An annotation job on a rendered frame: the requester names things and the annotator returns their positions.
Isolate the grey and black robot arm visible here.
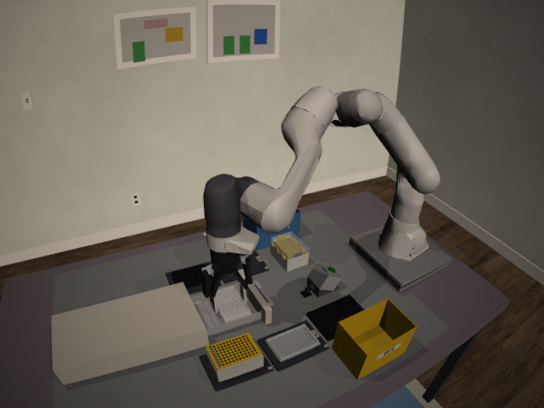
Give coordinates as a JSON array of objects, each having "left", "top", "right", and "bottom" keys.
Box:
[{"left": 203, "top": 86, "right": 440, "bottom": 261}]

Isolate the blue open-top bin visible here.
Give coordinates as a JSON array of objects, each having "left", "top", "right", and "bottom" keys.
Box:
[{"left": 243, "top": 209, "right": 301, "bottom": 250}]

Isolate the dark grey bench mat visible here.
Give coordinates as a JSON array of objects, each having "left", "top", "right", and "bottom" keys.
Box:
[{"left": 53, "top": 209, "right": 450, "bottom": 408}]

